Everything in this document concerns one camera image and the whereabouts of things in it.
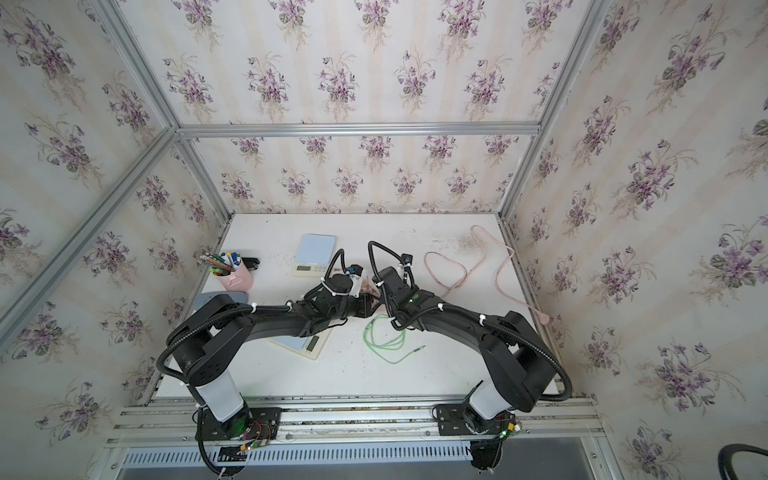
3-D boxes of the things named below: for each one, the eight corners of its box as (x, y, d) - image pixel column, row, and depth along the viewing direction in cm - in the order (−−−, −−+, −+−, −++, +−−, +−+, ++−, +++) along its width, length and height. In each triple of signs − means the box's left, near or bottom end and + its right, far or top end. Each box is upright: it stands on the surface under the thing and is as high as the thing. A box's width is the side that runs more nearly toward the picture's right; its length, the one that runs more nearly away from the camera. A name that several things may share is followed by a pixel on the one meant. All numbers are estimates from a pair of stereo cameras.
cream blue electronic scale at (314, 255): (292, 277, 104) (290, 272, 101) (302, 238, 115) (300, 233, 113) (331, 277, 104) (330, 272, 102) (337, 238, 116) (336, 233, 113)
